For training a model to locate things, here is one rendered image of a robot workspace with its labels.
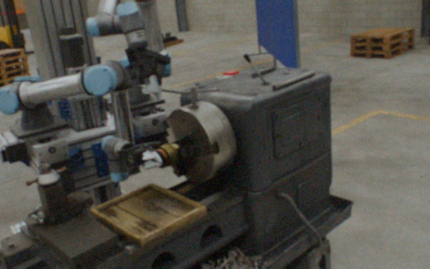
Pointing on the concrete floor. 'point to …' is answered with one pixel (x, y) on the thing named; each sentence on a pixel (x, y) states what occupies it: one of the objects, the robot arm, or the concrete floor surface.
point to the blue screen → (278, 31)
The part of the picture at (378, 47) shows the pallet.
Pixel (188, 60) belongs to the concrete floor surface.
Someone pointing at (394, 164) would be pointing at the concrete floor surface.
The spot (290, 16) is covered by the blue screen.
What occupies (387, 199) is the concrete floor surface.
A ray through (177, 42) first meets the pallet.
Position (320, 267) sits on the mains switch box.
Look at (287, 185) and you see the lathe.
